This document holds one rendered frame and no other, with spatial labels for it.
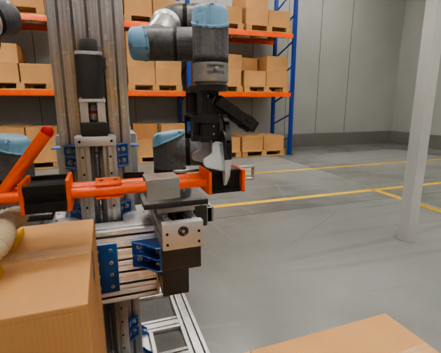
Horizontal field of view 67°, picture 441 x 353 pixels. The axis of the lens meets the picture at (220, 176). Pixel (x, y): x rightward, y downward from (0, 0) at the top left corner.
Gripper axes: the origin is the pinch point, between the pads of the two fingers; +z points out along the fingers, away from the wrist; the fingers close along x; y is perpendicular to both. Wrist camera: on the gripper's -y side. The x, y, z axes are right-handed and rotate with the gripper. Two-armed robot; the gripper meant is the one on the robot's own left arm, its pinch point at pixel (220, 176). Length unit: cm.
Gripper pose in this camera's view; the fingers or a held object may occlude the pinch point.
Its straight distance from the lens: 75.8
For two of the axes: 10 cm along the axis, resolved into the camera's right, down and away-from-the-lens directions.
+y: -9.4, 0.7, -3.3
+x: 3.4, 2.0, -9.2
